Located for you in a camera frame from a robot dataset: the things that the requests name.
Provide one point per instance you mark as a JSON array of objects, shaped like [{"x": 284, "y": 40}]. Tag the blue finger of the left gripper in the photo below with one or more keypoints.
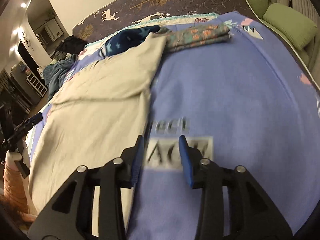
[{"x": 19, "y": 132}]

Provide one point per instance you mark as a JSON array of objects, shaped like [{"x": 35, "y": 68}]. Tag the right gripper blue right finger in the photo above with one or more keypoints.
[{"x": 233, "y": 204}]

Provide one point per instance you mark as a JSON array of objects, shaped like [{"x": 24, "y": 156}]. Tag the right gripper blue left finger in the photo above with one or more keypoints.
[{"x": 88, "y": 204}]

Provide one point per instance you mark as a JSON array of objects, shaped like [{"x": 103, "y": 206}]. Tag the beige long sleeve shirt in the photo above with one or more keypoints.
[{"x": 98, "y": 113}]

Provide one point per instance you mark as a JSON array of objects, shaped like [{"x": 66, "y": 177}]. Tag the pink sleeved left forearm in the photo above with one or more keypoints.
[{"x": 14, "y": 190}]

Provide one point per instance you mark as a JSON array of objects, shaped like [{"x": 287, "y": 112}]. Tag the black clothes pile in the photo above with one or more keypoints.
[{"x": 72, "y": 45}]

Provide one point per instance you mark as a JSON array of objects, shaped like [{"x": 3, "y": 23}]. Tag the white gloved left hand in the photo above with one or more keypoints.
[{"x": 12, "y": 157}]

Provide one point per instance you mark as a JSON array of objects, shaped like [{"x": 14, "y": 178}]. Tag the white ladder shelf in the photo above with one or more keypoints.
[{"x": 36, "y": 85}]

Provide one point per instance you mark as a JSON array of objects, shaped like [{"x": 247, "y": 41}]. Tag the white cat figurine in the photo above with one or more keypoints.
[{"x": 40, "y": 70}]

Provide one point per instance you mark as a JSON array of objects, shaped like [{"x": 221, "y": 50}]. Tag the teal crumpled blanket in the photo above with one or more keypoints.
[{"x": 54, "y": 74}]

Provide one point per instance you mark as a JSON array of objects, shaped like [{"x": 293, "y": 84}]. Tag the white patterned quilt edge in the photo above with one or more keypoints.
[{"x": 172, "y": 20}]

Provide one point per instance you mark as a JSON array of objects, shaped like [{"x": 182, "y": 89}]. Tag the blue printed bed sheet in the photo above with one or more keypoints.
[{"x": 242, "y": 102}]

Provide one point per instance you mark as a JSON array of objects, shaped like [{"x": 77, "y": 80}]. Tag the navy star pattern garment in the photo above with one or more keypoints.
[{"x": 125, "y": 40}]

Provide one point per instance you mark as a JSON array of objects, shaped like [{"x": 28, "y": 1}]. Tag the floral folded garment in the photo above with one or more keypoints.
[{"x": 193, "y": 37}]

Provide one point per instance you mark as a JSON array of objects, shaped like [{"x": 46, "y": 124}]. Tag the green pillow near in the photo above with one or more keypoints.
[{"x": 296, "y": 27}]

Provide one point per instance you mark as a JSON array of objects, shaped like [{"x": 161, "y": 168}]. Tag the dark deer pattern mattress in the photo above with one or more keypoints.
[{"x": 121, "y": 13}]

